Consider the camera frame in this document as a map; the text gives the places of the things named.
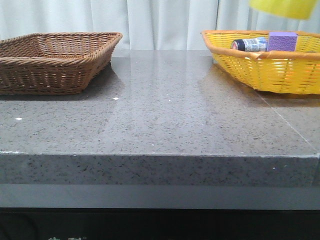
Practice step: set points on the yellow tape roll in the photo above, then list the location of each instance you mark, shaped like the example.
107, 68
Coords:
292, 9

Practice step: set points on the white curtain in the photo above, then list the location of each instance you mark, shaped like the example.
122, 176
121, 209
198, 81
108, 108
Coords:
144, 24

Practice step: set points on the small dark labelled bottle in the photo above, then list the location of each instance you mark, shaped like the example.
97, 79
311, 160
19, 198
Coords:
258, 44

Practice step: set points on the brown wicker basket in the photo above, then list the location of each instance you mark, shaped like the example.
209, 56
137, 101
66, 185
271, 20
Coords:
54, 63

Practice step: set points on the purple sponge block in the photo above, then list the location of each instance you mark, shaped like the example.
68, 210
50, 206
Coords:
282, 41

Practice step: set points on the yellow plastic woven basket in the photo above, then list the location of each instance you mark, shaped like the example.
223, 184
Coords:
283, 72

